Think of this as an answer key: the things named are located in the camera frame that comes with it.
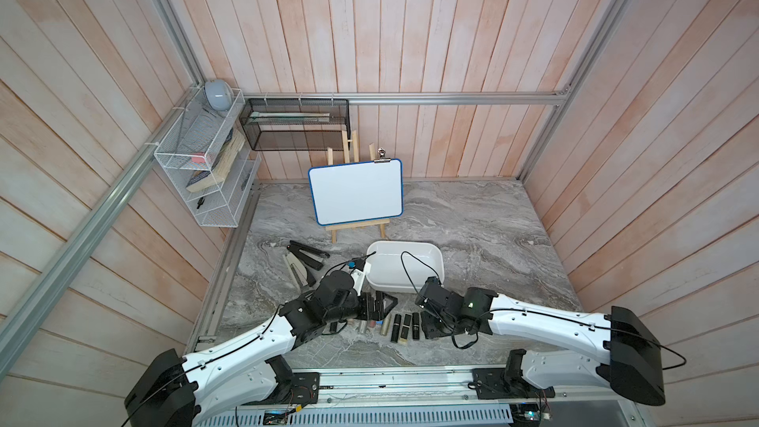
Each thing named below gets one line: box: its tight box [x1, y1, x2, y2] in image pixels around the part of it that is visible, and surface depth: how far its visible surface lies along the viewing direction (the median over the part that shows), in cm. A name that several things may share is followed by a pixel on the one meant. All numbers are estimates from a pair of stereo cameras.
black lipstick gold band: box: [390, 314, 402, 343], surface depth 84 cm
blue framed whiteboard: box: [308, 158, 404, 227], surface depth 92 cm
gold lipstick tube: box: [379, 313, 392, 337], surface depth 84 cm
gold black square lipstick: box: [398, 313, 413, 343], surface depth 83 cm
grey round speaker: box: [203, 79, 235, 111], surface depth 84 cm
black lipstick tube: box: [412, 312, 421, 341], surface depth 85 cm
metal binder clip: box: [373, 147, 392, 164], surface depth 90 cm
